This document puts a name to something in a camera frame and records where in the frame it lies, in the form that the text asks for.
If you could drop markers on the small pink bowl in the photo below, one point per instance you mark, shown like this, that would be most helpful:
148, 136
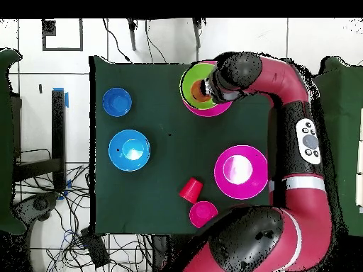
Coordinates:
201, 214

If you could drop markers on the green bowl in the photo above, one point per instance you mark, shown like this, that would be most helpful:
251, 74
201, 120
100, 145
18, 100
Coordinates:
187, 82

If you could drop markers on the small dark blue bowl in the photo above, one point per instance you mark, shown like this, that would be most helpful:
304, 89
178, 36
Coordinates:
116, 102

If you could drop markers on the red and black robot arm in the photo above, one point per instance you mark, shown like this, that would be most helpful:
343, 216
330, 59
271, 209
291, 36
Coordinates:
309, 221

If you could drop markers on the large pink bowl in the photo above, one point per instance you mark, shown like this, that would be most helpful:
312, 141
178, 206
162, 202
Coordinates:
207, 112
249, 184

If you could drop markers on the red cup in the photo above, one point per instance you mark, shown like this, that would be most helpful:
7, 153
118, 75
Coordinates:
191, 191

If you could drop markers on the black metal stand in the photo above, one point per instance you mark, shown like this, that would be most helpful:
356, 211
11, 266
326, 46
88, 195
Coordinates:
58, 136

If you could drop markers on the light blue bowl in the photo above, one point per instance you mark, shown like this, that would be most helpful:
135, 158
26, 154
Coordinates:
129, 151

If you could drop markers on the dark green table cloth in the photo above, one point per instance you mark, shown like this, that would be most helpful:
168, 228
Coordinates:
5, 141
346, 141
156, 85

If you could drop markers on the orange cup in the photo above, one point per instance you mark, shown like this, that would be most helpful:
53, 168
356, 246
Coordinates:
196, 93

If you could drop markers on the black stand leg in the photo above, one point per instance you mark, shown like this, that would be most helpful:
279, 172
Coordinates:
132, 34
197, 31

